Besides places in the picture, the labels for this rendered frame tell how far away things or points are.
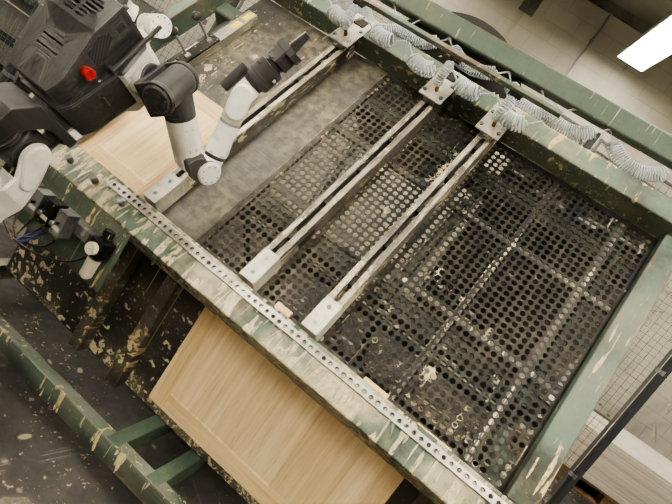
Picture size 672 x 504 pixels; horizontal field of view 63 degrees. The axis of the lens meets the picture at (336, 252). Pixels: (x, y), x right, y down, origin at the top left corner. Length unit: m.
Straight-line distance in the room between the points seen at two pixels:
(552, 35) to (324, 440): 5.97
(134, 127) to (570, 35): 5.77
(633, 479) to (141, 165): 4.89
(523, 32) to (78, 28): 6.03
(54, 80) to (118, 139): 0.66
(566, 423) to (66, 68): 1.65
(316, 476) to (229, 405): 0.39
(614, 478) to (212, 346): 4.36
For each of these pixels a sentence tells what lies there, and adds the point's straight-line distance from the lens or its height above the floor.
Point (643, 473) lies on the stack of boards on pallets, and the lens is 5.77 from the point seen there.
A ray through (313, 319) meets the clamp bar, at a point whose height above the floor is 0.95.
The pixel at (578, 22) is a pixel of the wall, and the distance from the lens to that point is 7.27.
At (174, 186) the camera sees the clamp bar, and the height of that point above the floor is 1.00.
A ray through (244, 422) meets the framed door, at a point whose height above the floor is 0.44.
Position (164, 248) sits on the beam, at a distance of 1.86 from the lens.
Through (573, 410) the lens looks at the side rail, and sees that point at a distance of 1.80.
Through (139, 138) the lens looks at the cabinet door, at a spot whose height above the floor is 1.03.
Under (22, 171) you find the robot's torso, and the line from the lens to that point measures 1.68.
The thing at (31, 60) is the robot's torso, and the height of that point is 1.18.
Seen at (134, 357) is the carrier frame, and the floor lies 0.35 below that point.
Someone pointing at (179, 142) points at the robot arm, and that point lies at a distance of 1.67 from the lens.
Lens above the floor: 1.46
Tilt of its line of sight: 11 degrees down
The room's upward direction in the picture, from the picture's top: 34 degrees clockwise
